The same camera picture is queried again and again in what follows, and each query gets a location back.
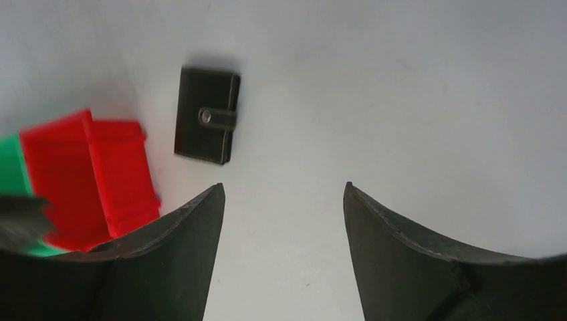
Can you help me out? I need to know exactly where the red plastic bin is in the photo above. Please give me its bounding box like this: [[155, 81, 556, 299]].
[[19, 109, 160, 251]]

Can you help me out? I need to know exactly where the black plastic bin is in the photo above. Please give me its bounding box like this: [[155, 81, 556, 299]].
[[1, 194, 54, 251]]

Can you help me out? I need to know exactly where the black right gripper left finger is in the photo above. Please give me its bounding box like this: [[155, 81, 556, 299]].
[[1, 184, 225, 320]]

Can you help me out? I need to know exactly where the black leather card holder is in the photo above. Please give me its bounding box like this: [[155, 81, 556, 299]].
[[174, 66, 241, 165]]

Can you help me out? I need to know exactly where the green plastic bin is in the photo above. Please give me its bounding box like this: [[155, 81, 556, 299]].
[[1, 134, 67, 257]]

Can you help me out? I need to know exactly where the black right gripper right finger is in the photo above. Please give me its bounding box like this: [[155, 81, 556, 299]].
[[343, 183, 566, 320]]

